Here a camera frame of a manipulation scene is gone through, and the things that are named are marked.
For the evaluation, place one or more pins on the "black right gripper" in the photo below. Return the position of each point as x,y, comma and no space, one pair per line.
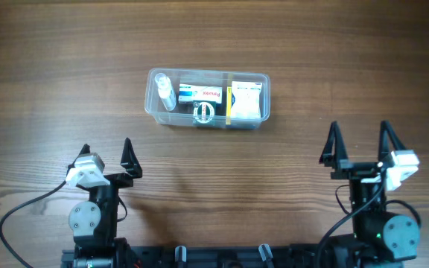
363,170

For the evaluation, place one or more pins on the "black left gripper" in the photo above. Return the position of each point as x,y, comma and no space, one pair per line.
132,167

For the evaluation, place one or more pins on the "white Panadol box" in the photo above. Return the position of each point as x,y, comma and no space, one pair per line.
190,93

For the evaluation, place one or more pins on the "green Zam-Buk box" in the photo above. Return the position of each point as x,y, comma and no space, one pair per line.
204,113

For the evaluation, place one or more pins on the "white medicine box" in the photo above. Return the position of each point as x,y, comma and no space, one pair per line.
245,101

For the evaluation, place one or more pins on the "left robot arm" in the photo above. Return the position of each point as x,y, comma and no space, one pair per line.
94,222

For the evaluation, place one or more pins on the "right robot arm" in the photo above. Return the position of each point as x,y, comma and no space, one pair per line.
367,236

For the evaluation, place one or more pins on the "clear plastic container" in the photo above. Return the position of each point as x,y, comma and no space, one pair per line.
182,115

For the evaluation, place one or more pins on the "blue VapoDrops box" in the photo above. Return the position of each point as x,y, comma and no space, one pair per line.
234,122

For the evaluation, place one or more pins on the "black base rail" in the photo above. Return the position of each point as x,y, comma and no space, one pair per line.
294,255

